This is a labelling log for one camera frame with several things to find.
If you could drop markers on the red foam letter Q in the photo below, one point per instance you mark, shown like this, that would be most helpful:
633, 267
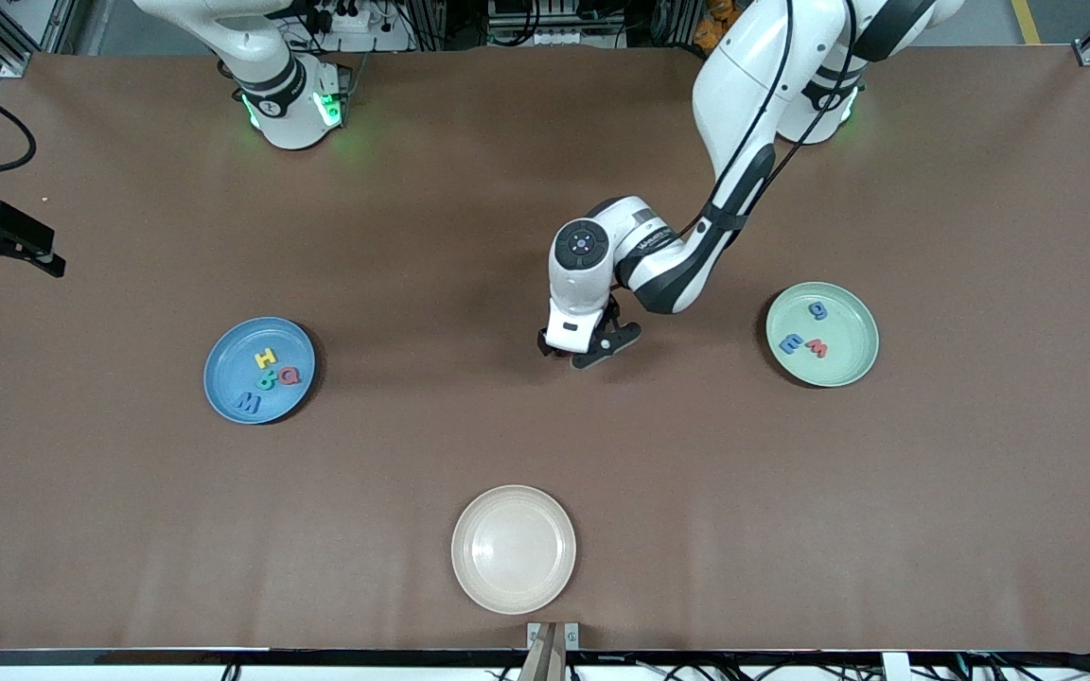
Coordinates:
285, 375

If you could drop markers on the brown paper table cover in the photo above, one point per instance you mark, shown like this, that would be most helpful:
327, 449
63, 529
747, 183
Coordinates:
413, 454

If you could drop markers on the teal foam letter R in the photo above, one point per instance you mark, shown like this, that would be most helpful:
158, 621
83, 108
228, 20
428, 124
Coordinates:
266, 381

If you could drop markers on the green round plate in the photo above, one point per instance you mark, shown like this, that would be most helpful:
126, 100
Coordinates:
843, 364

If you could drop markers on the yellow foam letter H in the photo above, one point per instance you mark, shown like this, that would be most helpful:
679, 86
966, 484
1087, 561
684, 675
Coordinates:
265, 358

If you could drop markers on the grey metal mount bracket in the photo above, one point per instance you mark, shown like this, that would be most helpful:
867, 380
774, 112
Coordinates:
534, 632

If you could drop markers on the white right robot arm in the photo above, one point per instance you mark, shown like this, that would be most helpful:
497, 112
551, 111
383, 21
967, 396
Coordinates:
285, 113

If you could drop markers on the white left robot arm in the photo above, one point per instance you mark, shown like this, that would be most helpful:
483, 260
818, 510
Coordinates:
753, 85

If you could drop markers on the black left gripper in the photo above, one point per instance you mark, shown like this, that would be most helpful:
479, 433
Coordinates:
613, 310

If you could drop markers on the beige camera pole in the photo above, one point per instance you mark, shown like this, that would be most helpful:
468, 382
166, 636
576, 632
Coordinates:
545, 662

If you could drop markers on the blue foam lowercase letter m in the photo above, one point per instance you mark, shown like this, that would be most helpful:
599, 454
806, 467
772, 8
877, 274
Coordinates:
791, 344

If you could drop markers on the blue round plate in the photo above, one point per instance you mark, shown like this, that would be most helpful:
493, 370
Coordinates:
228, 364

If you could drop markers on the white power strip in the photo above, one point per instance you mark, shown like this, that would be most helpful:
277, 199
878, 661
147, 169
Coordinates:
384, 38

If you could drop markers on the red foam lowercase letter w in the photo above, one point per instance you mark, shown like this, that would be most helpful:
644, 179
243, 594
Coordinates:
817, 349

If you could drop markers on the black and white control box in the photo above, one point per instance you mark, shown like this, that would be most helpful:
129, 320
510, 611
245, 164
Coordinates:
554, 36

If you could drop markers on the blue foam lowercase letter g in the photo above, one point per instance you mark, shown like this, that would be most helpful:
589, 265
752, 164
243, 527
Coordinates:
818, 315

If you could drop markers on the blue foam uppercase letter M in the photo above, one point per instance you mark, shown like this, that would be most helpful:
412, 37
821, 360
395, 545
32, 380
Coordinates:
247, 404

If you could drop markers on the orange fruit pile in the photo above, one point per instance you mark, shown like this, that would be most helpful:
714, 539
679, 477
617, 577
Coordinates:
715, 19

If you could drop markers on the beige round plate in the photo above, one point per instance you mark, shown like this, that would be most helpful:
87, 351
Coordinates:
513, 549

